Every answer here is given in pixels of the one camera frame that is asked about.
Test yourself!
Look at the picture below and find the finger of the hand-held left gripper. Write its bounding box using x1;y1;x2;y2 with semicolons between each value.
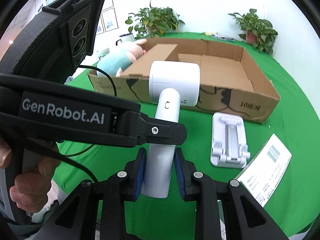
114;111;188;147

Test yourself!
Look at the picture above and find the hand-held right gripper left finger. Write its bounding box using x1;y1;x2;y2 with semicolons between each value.
32;147;147;240

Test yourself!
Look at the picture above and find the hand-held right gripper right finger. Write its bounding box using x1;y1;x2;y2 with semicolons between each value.
174;147;288;240

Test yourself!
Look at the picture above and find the white hair dryer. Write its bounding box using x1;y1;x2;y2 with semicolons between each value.
141;60;201;198

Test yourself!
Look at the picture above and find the white phone stand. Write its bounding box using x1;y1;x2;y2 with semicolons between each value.
210;112;251;168

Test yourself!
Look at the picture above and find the pink plush pig toy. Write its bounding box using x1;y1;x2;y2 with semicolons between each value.
96;39;148;77

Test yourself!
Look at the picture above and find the large cardboard box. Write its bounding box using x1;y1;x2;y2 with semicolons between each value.
87;37;280;124

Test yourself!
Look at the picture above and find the white medicine box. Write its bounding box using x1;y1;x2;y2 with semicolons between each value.
236;133;292;208

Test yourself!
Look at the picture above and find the person's left hand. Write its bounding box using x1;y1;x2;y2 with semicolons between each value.
0;138;60;213

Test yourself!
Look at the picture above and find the large bushy potted plant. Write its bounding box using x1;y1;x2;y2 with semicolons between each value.
125;1;186;40

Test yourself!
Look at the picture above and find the pack of small boxes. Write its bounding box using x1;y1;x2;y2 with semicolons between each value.
212;34;237;42

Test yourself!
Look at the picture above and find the person's grey clothing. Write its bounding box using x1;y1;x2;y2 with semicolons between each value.
0;200;63;240

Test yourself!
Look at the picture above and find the small potted plant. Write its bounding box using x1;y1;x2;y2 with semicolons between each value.
227;9;278;55

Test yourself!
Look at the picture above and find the black cable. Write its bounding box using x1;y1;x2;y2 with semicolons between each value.
54;65;117;183

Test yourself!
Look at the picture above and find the white mug with black handle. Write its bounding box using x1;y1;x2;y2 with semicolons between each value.
116;33;135;46

